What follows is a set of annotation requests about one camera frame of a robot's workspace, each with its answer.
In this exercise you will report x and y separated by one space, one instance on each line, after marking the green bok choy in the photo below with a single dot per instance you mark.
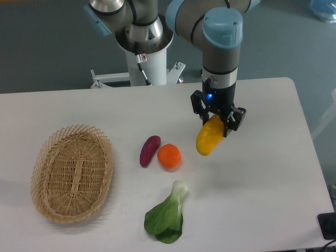
165 221

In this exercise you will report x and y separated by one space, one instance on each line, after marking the black device at table edge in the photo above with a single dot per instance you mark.
327 225

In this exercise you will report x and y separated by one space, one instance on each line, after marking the woven wicker basket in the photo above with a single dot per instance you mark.
72 174

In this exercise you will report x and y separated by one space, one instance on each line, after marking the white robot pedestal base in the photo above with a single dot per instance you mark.
145 49

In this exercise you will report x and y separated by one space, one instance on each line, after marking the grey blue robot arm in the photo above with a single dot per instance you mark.
214 27

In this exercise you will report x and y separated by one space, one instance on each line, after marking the blue object in corner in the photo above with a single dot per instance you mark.
324 10

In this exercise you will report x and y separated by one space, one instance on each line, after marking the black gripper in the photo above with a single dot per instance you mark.
222 100

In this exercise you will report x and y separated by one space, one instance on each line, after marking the orange tangerine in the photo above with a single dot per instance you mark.
169 156

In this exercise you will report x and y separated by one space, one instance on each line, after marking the yellow mango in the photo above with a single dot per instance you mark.
210 135

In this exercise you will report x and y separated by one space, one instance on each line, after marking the purple sweet potato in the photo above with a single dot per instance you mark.
148 150

